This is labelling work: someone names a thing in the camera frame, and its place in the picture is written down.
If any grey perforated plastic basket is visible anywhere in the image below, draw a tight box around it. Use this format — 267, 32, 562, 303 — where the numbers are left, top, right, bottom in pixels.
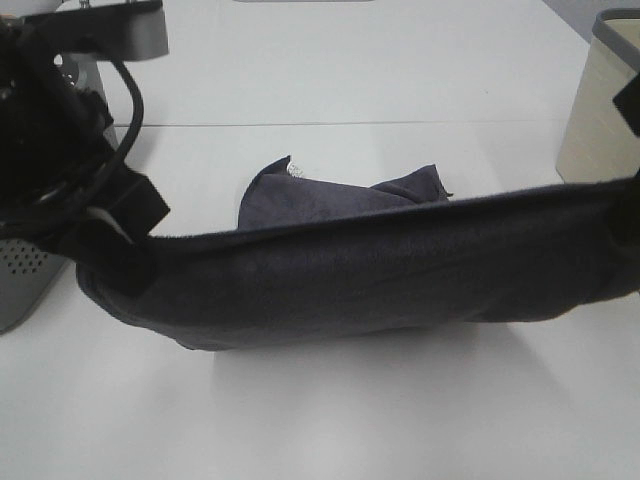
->
0, 49, 121, 335

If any dark grey towel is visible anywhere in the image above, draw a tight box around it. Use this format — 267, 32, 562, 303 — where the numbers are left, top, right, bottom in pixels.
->
76, 159, 639, 351

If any beige fabric storage bin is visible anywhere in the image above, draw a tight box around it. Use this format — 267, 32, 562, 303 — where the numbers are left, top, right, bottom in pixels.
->
556, 8, 639, 183

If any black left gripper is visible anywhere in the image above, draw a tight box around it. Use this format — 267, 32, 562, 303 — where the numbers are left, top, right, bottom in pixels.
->
39, 167, 170, 296

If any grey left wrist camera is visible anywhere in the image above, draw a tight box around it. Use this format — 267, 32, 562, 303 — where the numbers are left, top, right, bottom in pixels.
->
22, 1, 169, 61

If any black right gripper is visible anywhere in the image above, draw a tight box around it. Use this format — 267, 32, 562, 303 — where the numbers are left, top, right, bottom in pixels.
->
613, 74, 640, 137

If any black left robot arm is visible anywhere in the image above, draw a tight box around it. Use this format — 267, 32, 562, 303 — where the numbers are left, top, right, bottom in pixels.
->
1, 1, 169, 296

